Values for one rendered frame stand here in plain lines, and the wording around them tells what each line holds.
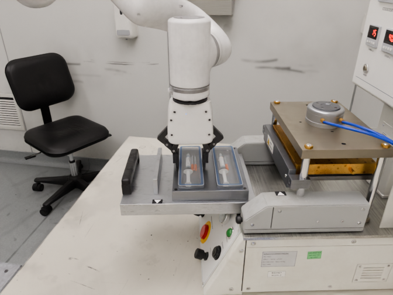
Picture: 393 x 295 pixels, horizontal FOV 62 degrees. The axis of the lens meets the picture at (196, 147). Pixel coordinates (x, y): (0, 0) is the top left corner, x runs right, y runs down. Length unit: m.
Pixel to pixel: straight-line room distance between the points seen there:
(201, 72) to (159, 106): 1.73
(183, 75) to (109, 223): 0.55
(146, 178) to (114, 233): 0.25
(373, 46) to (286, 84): 1.39
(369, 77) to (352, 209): 0.33
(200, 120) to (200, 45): 0.16
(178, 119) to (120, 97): 1.77
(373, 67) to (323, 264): 0.46
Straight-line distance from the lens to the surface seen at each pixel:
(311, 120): 0.77
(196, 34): 0.65
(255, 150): 0.92
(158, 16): 0.76
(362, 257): 0.83
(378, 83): 0.87
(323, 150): 0.67
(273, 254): 0.75
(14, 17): 2.70
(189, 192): 0.71
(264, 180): 0.88
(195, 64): 0.66
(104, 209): 1.10
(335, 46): 2.23
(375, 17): 0.91
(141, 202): 0.73
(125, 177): 0.74
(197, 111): 0.70
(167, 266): 0.89
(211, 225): 0.89
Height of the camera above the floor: 1.40
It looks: 28 degrees down
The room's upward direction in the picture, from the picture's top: straight up
